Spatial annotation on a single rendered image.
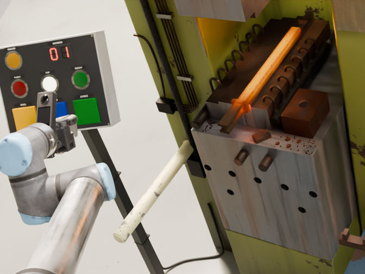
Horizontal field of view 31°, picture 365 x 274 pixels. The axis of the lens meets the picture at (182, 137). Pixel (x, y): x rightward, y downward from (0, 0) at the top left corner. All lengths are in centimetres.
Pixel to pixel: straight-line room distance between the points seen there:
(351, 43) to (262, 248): 79
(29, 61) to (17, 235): 139
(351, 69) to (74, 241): 87
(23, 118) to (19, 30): 284
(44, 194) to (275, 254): 90
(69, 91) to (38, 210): 52
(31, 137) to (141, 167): 172
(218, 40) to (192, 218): 112
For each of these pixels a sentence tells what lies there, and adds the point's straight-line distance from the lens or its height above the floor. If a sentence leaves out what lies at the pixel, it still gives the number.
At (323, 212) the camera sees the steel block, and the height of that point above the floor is 69.
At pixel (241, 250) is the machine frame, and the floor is 37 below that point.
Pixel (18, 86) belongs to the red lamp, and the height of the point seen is 110.
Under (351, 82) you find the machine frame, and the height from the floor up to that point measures 101.
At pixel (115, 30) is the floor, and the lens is 437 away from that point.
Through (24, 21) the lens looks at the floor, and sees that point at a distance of 495.
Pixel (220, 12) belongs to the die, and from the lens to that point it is 162.
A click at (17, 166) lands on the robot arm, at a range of 153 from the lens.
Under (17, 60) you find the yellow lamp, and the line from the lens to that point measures 202.
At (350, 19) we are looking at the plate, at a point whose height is 122.
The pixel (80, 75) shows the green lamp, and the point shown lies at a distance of 194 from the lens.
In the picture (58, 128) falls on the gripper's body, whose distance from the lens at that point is 172.
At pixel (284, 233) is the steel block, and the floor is 54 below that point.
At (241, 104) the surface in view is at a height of 101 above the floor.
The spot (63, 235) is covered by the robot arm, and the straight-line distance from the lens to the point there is 123.
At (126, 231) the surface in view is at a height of 63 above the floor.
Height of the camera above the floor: 211
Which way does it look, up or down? 39 degrees down
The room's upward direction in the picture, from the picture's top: 20 degrees counter-clockwise
